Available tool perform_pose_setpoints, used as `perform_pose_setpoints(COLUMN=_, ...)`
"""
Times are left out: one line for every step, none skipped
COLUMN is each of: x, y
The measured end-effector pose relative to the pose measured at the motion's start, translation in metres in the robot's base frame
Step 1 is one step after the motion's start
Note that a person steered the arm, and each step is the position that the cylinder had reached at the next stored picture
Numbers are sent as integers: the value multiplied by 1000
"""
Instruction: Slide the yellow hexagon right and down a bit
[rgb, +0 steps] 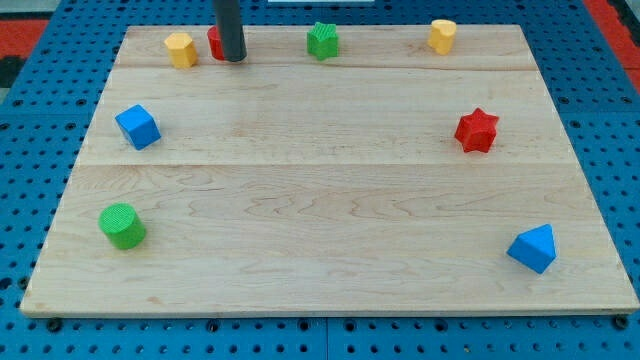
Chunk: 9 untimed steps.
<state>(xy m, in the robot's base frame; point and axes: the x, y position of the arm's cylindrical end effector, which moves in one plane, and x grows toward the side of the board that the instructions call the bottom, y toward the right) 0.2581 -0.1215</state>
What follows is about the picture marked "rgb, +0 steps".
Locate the yellow hexagon block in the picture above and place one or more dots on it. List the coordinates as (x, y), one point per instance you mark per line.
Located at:
(181, 50)

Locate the light wooden board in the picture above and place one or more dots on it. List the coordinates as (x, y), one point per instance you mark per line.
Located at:
(289, 186)

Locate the green star block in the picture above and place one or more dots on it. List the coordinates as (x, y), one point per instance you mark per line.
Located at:
(323, 41)

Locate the red star block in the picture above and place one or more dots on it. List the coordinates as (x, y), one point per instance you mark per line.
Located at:
(477, 131)

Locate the red cylinder block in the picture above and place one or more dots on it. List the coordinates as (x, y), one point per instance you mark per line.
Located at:
(215, 43)

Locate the blue cube block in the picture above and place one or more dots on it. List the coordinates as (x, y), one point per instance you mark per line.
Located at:
(138, 127)

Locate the yellow heart block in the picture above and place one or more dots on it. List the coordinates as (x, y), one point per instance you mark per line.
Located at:
(442, 36)

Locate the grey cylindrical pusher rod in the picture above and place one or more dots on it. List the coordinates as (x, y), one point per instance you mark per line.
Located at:
(230, 28)

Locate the green cylinder block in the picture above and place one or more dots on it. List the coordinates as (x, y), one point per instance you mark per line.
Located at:
(122, 226)

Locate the blue triangular prism block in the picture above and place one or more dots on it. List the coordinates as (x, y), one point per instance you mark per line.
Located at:
(534, 248)

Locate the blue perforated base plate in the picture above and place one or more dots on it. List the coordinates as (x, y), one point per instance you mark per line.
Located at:
(48, 109)

